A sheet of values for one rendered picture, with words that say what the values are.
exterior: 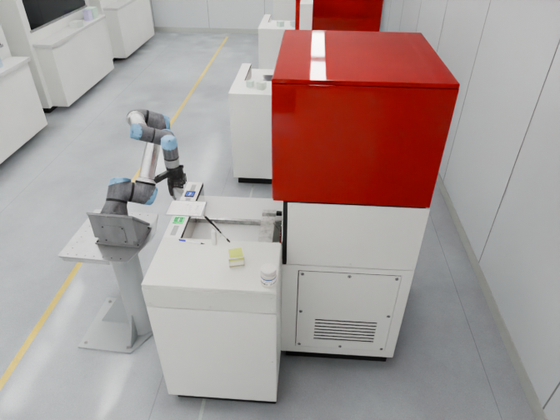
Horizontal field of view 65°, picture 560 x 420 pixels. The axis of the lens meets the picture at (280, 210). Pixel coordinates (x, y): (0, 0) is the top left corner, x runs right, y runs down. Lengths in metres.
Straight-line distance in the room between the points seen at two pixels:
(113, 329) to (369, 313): 1.72
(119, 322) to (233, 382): 1.07
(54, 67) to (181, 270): 4.79
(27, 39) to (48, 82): 0.58
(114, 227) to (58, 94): 4.36
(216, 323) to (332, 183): 0.87
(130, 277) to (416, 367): 1.86
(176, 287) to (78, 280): 1.76
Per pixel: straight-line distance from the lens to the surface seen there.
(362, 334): 2.77
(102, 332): 3.29
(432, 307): 3.43
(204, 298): 2.09
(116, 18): 8.47
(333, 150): 1.95
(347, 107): 1.87
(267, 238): 2.41
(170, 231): 2.40
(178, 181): 2.27
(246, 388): 2.62
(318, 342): 2.81
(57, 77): 6.62
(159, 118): 2.65
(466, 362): 3.19
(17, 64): 5.83
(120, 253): 2.55
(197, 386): 2.67
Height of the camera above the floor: 2.41
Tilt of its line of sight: 36 degrees down
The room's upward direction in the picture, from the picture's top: straight up
